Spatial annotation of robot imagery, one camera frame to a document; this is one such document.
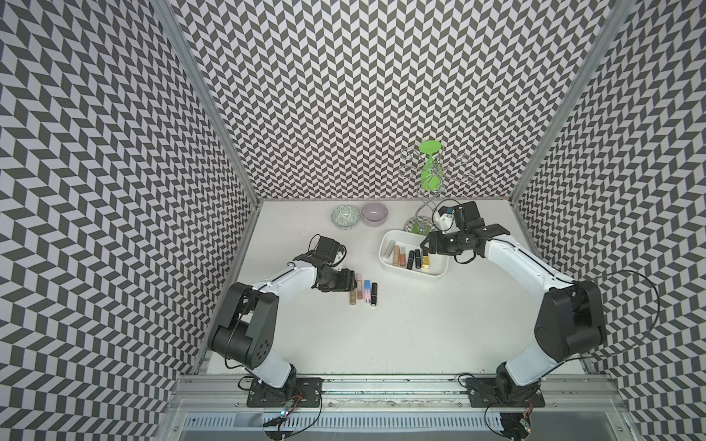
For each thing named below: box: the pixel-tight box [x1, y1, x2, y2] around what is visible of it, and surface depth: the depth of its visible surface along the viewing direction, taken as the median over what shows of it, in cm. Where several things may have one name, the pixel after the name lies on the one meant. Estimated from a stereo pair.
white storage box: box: [378, 229, 450, 278], surface depth 101 cm
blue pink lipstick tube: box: [363, 279, 372, 304], surface depth 93 cm
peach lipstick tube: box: [392, 245, 401, 268], surface depth 101 cm
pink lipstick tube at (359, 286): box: [355, 272, 364, 300], surface depth 95 cm
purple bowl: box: [360, 202, 388, 227], surface depth 111 cm
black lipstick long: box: [370, 282, 378, 307], surface depth 93 cm
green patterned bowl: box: [330, 204, 361, 231], surface depth 113 cm
